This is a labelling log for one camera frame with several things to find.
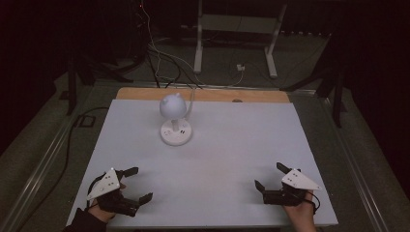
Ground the black stand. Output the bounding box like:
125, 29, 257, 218
279, 32, 349, 130
66, 47, 134, 116

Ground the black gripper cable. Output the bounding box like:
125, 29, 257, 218
304, 189, 322, 216
86, 175, 101, 209

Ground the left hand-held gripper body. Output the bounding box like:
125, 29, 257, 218
86, 167, 141, 218

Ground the long black floor cable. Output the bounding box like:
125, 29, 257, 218
18, 106, 110, 231

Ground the white desk lamp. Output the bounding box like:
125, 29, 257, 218
159, 92, 193, 147

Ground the white table cover sheet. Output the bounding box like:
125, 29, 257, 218
66, 98, 338, 230

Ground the metal floor rail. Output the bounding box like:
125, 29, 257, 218
317, 93, 391, 232
93, 80, 318, 96
0, 81, 98, 232

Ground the white lamp cable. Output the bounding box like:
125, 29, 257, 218
185, 87, 197, 120

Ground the person's left hand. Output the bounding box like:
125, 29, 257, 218
87, 183, 128, 224

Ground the person's right hand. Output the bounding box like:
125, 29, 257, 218
283, 189, 318, 232

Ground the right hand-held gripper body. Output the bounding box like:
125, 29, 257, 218
262, 167, 323, 208

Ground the black floor plate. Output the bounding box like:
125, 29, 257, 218
78, 115, 97, 129

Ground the white metal stand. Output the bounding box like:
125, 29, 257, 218
192, 0, 288, 79

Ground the thin white floor cable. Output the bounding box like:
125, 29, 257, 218
139, 0, 246, 89

